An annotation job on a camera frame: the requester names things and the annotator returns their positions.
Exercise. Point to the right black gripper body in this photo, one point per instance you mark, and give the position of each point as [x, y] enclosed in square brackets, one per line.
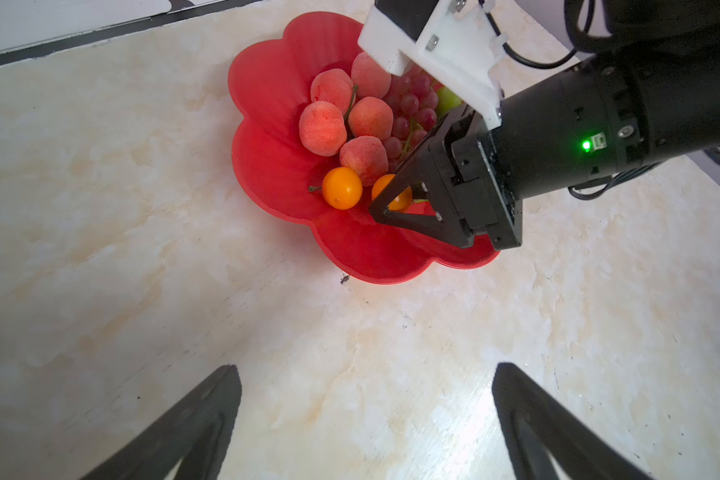
[466, 190]

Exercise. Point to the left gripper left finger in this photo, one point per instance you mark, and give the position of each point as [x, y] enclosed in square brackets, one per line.
[191, 439]

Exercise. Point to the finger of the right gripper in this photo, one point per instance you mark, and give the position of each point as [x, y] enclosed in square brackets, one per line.
[447, 229]
[425, 178]

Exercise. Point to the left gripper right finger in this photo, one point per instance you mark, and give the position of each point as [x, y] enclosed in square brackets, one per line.
[541, 434]

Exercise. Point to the fake peach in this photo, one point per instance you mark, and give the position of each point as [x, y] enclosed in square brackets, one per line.
[335, 87]
[322, 129]
[367, 157]
[369, 78]
[371, 117]

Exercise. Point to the green pear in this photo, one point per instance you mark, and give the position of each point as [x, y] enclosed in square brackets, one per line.
[447, 101]

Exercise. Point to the lone orange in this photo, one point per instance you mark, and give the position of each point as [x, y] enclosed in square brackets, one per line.
[341, 188]

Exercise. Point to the purple fake grape bunch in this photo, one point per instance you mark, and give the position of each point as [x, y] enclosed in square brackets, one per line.
[413, 101]

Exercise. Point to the red flower-shaped fruit bowl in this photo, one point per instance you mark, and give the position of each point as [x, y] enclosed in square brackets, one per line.
[269, 83]

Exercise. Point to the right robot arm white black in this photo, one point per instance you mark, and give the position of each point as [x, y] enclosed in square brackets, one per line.
[646, 92]

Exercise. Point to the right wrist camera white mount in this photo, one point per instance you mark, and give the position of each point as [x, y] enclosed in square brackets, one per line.
[451, 40]

